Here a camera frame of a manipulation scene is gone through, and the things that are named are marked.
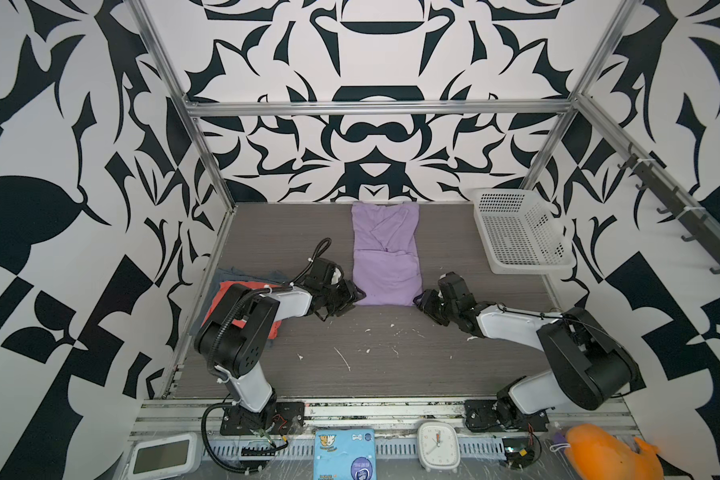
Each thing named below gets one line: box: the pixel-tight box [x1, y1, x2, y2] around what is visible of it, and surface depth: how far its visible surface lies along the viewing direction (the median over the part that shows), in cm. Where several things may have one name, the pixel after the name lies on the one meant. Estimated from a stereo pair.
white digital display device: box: [126, 432, 201, 480], surface depth 67 cm
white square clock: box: [418, 421, 461, 472], surface depth 70 cm
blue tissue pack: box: [313, 428, 377, 480], surface depth 66 cm
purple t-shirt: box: [352, 202, 424, 307], surface depth 105 cm
